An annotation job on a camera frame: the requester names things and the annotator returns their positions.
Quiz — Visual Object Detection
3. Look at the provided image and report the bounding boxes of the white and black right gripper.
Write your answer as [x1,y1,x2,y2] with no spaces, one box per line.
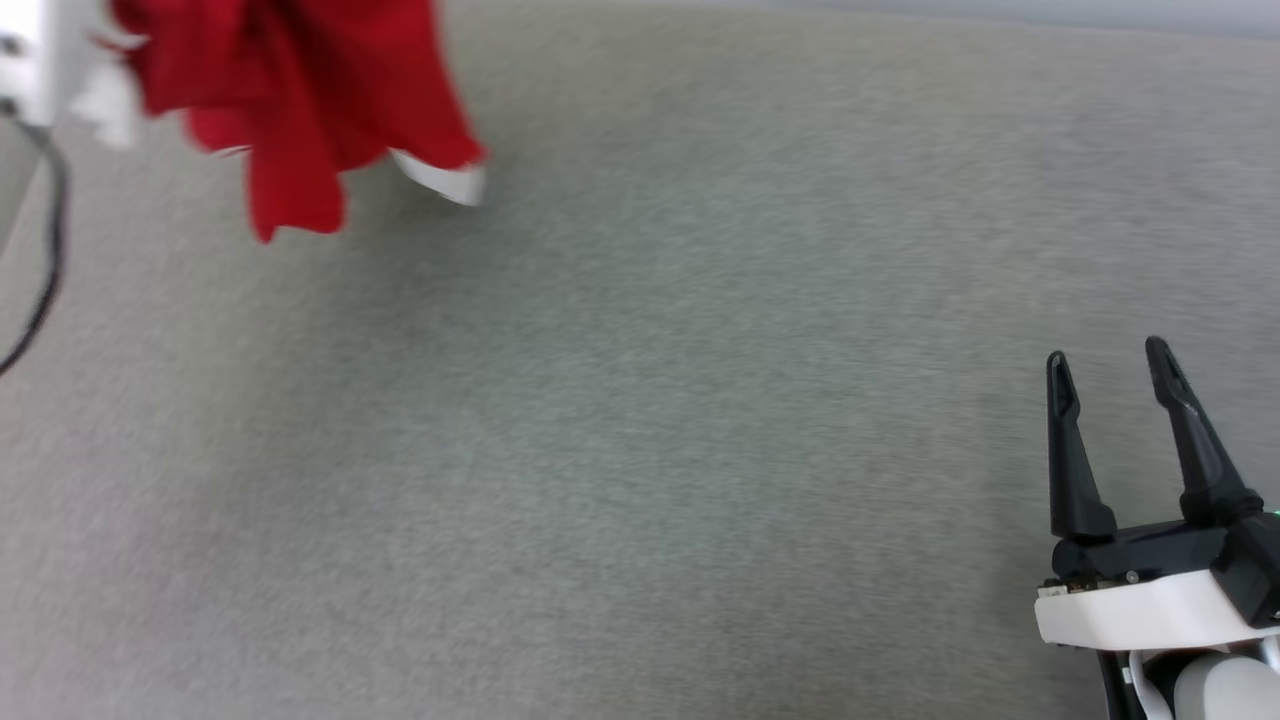
[1034,335,1280,652]

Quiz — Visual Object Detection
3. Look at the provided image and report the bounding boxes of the thin black left gripper cable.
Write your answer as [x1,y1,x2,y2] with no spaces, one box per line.
[0,118,70,377]

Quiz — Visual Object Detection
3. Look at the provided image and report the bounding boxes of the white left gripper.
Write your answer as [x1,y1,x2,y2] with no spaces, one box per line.
[0,0,139,151]

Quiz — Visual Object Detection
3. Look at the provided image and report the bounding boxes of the red garment with white-striped cuffs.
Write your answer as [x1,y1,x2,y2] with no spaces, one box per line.
[105,0,491,244]

